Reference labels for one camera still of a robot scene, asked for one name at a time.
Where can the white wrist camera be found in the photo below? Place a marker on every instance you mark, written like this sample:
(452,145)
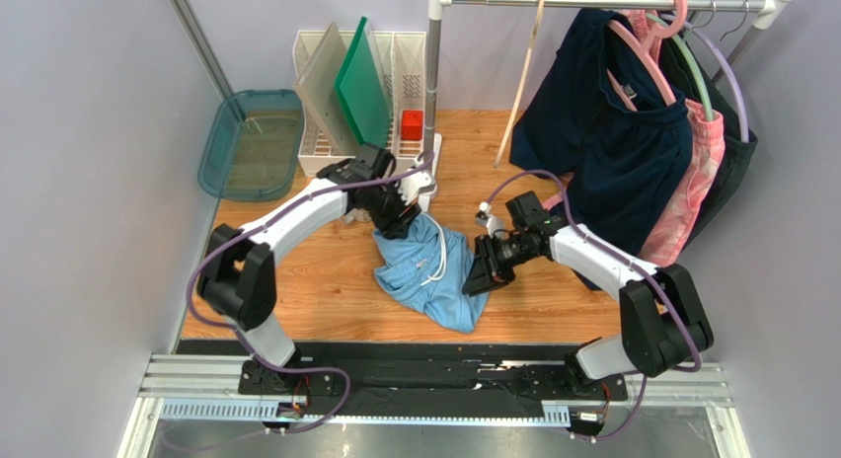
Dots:
(493,224)
(419,188)

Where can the green plastic hanger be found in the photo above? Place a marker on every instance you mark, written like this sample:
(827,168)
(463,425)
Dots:
(693,73)

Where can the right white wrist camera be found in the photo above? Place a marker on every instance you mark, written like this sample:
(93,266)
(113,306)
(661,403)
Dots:
(493,224)

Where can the green cutting board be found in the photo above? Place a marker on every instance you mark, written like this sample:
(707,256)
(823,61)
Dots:
(359,84)

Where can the pink plastic hanger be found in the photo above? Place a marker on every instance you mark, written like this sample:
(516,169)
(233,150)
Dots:
(641,49)

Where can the pink patterned shorts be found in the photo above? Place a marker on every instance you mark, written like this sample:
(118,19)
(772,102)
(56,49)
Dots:
(675,224)

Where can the navy blue shorts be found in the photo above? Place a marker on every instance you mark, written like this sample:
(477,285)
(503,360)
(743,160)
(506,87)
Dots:
(599,116)

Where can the silver clothes rack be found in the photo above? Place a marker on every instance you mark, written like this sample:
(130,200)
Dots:
(766,12)

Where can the grey metal wall pole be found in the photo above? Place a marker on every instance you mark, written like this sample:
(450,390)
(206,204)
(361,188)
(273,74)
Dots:
(195,32)

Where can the white dish rack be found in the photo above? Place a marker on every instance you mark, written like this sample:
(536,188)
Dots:
(402,59)

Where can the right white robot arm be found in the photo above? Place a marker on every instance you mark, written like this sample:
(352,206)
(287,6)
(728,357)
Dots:
(664,325)

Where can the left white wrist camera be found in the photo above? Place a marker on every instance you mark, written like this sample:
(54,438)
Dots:
(419,188)

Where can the teal plastic basket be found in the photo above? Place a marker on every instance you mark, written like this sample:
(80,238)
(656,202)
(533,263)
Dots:
(251,151)

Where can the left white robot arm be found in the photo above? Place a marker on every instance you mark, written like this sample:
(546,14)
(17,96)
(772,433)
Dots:
(237,276)

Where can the grey cutting board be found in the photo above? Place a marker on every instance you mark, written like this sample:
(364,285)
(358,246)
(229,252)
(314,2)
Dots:
(315,87)

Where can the light blue shorts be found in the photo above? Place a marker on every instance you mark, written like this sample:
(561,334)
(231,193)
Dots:
(426,271)

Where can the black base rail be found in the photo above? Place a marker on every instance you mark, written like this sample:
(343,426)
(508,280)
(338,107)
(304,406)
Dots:
(419,380)

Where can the lavender plastic hanger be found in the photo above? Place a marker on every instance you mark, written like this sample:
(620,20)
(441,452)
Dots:
(729,75)

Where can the black shorts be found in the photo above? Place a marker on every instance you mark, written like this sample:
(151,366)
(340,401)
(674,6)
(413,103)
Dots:
(737,155)

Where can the white floral mug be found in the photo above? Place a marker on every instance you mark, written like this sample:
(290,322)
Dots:
(356,216)

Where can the beige plastic hanger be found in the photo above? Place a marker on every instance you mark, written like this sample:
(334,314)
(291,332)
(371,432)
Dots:
(521,84)

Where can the red cube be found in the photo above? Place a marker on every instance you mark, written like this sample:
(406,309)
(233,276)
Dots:
(411,125)

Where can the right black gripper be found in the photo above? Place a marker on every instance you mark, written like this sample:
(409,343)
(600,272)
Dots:
(490,262)

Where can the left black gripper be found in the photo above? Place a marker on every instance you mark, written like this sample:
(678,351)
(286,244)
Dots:
(392,227)

